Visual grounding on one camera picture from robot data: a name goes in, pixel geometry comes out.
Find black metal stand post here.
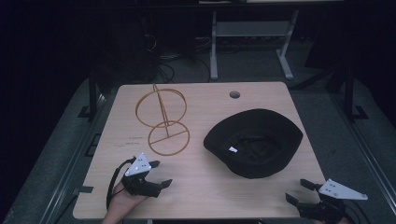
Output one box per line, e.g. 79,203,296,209
77,66,99,119
343,66,370,122

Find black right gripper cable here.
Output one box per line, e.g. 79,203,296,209
344,200,367,224

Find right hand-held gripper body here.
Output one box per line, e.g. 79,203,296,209
297,178,369,224

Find black bucket hat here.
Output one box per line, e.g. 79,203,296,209
203,107,304,180

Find gold wire hat stand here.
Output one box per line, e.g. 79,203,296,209
134,82,191,157

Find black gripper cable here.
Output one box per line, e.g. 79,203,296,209
106,156,137,210
344,200,367,224

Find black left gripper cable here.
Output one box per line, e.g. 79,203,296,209
106,156,137,210

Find aluminium frame rail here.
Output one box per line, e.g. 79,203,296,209
331,91,396,217
38,88,118,224

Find person's left hand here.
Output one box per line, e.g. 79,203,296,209
107,181,149,217

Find white metal desk frame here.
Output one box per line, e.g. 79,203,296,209
209,8,301,81

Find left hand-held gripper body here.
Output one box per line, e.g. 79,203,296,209
120,152,162,199

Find bundle of floor cables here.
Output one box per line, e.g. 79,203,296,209
143,32,213,85

